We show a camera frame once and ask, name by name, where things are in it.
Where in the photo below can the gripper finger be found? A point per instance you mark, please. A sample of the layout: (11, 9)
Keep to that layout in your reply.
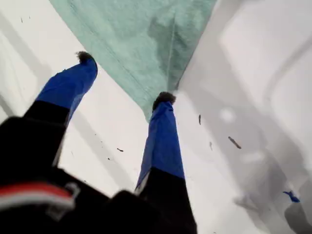
(164, 151)
(70, 83)

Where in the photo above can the pale green T-shirt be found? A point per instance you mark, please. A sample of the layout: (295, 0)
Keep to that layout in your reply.
(122, 36)

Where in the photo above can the small blue tape scrap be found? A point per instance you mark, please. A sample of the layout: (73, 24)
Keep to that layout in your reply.
(292, 197)

